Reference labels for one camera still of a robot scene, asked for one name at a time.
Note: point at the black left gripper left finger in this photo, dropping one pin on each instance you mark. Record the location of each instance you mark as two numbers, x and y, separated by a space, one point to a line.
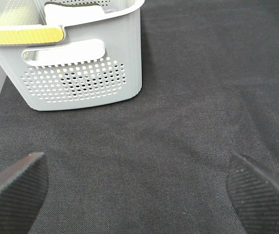
23 188

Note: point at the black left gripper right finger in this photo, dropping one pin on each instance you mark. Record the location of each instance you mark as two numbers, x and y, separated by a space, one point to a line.
254 192

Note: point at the black fabric table mat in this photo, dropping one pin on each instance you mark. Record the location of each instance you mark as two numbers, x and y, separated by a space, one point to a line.
157 163

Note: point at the grey perforated plastic basket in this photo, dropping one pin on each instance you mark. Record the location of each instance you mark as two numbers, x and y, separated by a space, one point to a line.
98 62

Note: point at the yellow basket handle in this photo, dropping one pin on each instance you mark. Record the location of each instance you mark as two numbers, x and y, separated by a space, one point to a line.
22 22

